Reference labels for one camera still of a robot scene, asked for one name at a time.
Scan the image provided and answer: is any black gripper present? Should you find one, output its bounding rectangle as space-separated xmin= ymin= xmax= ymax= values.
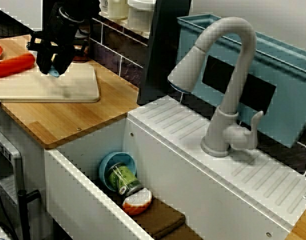
xmin=26 ymin=29 xmax=91 ymax=75

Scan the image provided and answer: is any red toy sausage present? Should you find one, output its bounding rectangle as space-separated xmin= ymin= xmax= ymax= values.
xmin=0 ymin=53 xmax=36 ymax=80

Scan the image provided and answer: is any light wooden cutting board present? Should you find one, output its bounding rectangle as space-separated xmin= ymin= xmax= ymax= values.
xmin=0 ymin=62 xmax=101 ymax=104

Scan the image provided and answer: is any tall clear white-lidded container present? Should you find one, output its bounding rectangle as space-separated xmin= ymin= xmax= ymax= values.
xmin=127 ymin=0 xmax=156 ymax=32

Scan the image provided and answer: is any grey toy dishwasher front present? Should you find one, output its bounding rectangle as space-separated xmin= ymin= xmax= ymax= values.
xmin=0 ymin=126 xmax=26 ymax=226

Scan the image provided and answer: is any black vertical panel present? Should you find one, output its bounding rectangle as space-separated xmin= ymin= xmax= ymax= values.
xmin=137 ymin=0 xmax=193 ymax=106

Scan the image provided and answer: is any blue bowl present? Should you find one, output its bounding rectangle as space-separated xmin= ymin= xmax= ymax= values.
xmin=98 ymin=151 xmax=138 ymax=193

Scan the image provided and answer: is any green can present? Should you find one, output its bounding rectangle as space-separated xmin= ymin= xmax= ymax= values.
xmin=107 ymin=162 xmax=145 ymax=197

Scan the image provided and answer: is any orange white toy sushi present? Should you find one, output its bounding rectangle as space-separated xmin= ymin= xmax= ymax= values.
xmin=122 ymin=187 xmax=153 ymax=216

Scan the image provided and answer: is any white toy sink unit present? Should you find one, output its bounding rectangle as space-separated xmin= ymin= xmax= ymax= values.
xmin=44 ymin=94 xmax=306 ymax=240

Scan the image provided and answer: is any grey toy faucet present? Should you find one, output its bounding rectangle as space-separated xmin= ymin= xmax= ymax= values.
xmin=167 ymin=16 xmax=265 ymax=158

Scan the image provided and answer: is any brown cloth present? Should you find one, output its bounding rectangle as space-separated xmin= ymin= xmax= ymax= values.
xmin=132 ymin=196 xmax=204 ymax=240

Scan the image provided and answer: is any blue plastic bin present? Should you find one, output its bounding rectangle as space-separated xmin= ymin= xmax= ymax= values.
xmin=176 ymin=13 xmax=306 ymax=149

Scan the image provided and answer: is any black dishwasher handle bar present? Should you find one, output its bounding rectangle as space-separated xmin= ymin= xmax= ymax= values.
xmin=17 ymin=189 xmax=41 ymax=240

